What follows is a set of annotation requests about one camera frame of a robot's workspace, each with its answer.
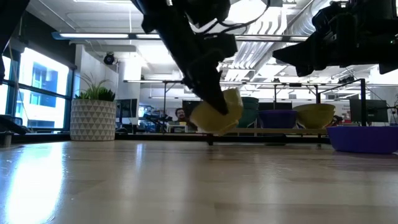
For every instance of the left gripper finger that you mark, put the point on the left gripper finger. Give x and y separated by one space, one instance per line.
211 93

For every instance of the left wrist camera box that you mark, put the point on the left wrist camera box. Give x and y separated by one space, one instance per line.
224 45

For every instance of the large dark-framed window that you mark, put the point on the large dark-framed window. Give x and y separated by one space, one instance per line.
43 93

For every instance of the dark monitor on stand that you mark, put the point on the dark monitor on stand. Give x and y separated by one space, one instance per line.
126 110

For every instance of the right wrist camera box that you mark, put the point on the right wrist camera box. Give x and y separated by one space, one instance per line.
329 18

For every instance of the long ceiling light strip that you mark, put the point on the long ceiling light strip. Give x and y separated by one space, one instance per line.
93 35

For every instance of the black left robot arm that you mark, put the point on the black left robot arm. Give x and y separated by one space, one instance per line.
161 18

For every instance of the purple mini bowl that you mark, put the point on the purple mini bowl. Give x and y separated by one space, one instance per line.
277 119

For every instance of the green plant in patterned pot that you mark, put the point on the green plant in patterned pot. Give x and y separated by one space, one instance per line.
93 121

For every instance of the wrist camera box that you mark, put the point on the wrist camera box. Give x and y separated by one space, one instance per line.
224 45
329 18

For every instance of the wide dark desk monitor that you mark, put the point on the wide dark desk monitor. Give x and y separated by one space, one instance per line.
368 110

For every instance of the wide purple bowl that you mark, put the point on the wide purple bowl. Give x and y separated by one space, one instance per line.
363 140

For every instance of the black-framed wooden shelf rack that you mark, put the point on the black-framed wooden shelf rack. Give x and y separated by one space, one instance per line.
280 131

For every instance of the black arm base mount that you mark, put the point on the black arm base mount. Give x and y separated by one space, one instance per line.
11 126

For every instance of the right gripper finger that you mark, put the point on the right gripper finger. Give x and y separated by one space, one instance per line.
298 54
305 70

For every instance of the person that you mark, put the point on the person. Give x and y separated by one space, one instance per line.
181 115

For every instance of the black ceiling spotlight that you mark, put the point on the black ceiling spotlight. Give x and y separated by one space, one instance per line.
109 58

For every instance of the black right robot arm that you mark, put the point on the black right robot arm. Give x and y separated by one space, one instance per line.
376 12

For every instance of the silver ventilation duct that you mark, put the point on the silver ventilation duct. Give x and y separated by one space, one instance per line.
301 18

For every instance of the background black robot arm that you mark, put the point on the background black robot arm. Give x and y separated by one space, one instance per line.
158 121

